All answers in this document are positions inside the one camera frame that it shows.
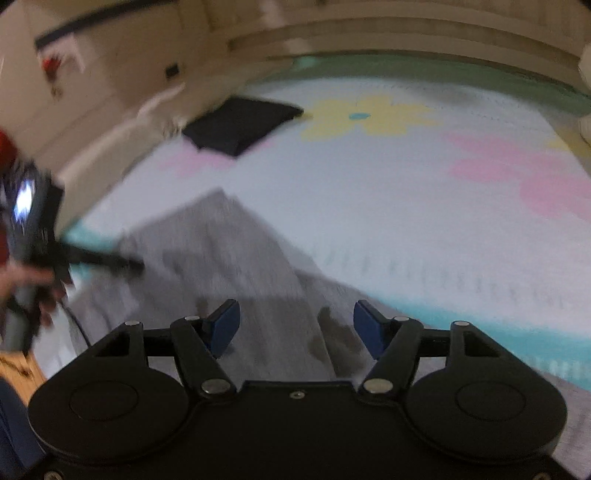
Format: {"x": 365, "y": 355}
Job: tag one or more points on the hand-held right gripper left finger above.
{"x": 225, "y": 323}

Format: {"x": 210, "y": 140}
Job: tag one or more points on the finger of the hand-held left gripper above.
{"x": 106, "y": 261}

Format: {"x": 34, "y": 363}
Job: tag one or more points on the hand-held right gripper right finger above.
{"x": 369, "y": 325}

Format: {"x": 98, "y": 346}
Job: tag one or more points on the grey speckled pants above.
{"x": 221, "y": 258}

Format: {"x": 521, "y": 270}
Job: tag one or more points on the person's left forearm red sleeve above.
{"x": 4, "y": 147}

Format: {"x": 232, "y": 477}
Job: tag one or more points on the person's left hand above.
{"x": 27, "y": 277}

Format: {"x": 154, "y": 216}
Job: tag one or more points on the floral pastel blanket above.
{"x": 392, "y": 184}

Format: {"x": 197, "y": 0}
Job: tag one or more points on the blue cloth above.
{"x": 16, "y": 424}

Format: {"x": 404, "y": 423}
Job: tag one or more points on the black folded cloth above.
{"x": 240, "y": 122}

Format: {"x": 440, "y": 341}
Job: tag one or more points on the white red wall sticker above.
{"x": 57, "y": 60}

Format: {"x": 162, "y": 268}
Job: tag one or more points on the wall outlet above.
{"x": 172, "y": 71}

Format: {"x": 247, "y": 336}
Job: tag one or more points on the wooden bed frame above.
{"x": 392, "y": 39}

